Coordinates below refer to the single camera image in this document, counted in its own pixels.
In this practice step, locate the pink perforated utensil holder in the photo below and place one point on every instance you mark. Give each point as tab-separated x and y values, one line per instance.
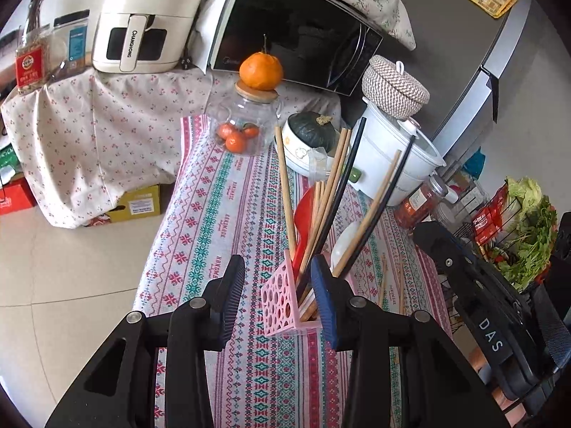
279	296

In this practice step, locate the red snack packet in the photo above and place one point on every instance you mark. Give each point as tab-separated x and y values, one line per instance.
481	227

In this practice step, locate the black chopstick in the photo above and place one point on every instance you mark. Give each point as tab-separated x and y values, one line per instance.
387	187
339	185

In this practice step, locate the green cardboard box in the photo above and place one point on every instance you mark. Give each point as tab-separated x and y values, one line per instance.
6	158

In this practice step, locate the plain white bowl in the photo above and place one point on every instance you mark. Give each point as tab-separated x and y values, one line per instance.
303	171

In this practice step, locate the floral table cover cloth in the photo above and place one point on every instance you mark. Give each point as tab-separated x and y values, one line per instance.
111	133

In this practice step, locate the red plastic spoon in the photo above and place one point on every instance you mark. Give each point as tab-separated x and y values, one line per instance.
303	214

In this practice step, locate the clear plastic bag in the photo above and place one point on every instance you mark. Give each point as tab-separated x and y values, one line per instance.
319	165

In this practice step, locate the green leafy herbs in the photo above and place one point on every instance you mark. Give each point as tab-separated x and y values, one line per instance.
531	249

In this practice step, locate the red cardboard box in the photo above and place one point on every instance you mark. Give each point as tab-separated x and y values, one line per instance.
15	198

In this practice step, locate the goji berry jar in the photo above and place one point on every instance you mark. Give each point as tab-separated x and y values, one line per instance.
417	207

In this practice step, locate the small orange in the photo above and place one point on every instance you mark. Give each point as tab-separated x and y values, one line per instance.
251	132
235	142
225	130

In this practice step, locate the pale green lettuce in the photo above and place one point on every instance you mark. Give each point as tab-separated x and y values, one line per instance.
526	194

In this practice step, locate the woven lidded basket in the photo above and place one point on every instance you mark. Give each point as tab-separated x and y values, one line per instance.
392	89

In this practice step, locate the glass jar with wooden lid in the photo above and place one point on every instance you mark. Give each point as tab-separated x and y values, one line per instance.
250	111

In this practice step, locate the grey refrigerator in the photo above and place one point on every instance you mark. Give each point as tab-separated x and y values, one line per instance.
446	53

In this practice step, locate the dark green pumpkin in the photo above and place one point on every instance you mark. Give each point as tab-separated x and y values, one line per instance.
312	133

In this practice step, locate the yellow cardboard box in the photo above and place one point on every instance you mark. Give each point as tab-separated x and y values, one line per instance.
138	205

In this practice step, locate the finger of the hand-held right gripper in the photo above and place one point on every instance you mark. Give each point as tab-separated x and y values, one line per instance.
441	240

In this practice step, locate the patterned red green tablecloth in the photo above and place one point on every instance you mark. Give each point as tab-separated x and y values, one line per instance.
223	214

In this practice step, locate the large orange with stem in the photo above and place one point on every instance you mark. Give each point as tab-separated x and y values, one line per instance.
261	71

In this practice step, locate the red label jar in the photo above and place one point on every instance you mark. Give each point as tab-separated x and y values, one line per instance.
33	67

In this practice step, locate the white flower print bowl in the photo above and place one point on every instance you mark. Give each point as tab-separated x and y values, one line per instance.
294	151

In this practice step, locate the teal bag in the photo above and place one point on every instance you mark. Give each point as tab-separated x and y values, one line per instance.
476	162

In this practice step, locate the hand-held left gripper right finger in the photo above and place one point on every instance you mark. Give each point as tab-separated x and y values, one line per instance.
323	303

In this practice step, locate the black power plug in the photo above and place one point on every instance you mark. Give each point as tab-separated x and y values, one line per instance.
187	63

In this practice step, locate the cream air fryer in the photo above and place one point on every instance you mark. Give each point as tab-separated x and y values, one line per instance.
151	0

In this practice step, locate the white rice cooker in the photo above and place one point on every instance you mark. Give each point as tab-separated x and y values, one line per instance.
379	142

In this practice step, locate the wooden chopstick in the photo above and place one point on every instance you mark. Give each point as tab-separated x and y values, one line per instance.
342	165
336	160
321	205
285	196
375	196
315	205

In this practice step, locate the white ceramic spoon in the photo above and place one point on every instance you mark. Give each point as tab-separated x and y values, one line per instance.
345	240

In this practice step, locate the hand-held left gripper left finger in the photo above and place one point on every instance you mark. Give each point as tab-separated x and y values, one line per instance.
232	307

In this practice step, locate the black glass microwave oven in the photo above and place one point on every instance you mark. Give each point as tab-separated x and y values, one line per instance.
290	31

